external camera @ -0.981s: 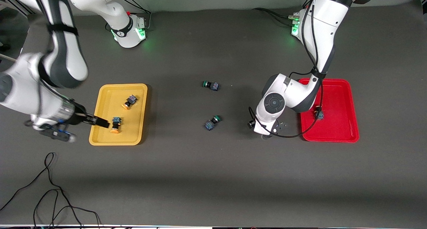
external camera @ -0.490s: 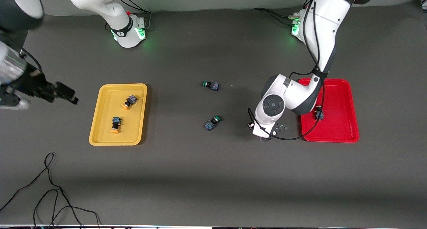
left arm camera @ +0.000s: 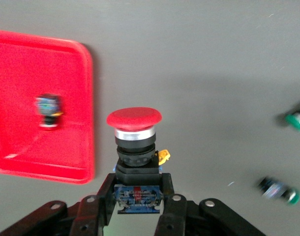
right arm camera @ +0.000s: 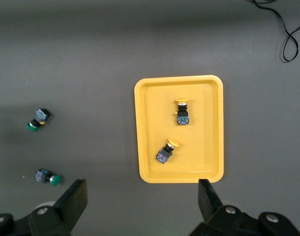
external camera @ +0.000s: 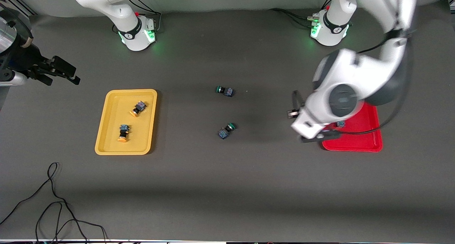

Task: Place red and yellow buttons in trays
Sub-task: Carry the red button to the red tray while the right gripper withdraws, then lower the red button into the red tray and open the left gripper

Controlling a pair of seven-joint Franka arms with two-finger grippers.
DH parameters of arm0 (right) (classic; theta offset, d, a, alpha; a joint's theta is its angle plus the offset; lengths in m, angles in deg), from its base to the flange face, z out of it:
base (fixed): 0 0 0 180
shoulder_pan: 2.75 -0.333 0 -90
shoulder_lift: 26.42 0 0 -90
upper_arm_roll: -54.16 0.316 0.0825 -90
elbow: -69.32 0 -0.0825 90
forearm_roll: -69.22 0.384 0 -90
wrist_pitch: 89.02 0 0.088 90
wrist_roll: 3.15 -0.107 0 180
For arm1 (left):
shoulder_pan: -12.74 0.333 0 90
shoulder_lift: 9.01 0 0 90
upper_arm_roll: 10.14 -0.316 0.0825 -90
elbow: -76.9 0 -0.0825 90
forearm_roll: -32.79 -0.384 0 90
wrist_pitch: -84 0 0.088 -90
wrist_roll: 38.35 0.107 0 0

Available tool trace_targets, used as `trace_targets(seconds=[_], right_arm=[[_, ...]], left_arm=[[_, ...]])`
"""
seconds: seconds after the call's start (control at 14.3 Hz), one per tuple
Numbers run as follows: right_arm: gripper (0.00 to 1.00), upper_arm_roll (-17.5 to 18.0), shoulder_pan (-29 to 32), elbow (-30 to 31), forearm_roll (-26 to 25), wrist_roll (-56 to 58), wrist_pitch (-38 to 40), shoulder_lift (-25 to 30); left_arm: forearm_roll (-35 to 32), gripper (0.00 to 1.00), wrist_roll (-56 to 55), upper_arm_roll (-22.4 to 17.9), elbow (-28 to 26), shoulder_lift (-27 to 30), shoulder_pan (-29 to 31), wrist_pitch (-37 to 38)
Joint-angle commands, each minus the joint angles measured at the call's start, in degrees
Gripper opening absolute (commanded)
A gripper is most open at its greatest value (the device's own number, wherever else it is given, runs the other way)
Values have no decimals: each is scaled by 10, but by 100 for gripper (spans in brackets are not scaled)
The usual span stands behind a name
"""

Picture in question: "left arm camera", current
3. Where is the red push button switch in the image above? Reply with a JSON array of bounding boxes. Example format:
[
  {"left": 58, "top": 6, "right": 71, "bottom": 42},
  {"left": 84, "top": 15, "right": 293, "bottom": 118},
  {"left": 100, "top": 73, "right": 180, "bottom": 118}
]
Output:
[
  {"left": 34, "top": 92, "right": 64, "bottom": 130},
  {"left": 106, "top": 106, "right": 172, "bottom": 214}
]

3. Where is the green push button switch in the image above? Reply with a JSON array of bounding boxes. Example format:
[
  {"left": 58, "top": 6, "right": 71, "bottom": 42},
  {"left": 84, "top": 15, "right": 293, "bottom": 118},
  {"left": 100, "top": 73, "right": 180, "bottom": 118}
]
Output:
[
  {"left": 257, "top": 176, "right": 300, "bottom": 206},
  {"left": 284, "top": 98, "right": 300, "bottom": 133}
]

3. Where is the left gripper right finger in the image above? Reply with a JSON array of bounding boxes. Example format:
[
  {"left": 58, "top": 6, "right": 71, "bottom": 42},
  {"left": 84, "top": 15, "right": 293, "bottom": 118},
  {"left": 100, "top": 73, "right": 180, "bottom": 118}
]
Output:
[{"left": 153, "top": 173, "right": 188, "bottom": 236}]

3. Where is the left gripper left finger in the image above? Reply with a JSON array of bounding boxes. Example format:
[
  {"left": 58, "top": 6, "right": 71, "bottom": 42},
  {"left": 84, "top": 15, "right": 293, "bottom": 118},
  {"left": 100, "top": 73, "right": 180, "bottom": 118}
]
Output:
[{"left": 68, "top": 173, "right": 117, "bottom": 236}]

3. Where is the red plastic tray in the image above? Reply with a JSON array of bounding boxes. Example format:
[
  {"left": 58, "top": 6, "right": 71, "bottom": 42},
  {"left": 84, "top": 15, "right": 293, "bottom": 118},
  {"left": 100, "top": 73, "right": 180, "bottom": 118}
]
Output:
[{"left": 0, "top": 29, "right": 95, "bottom": 185}]

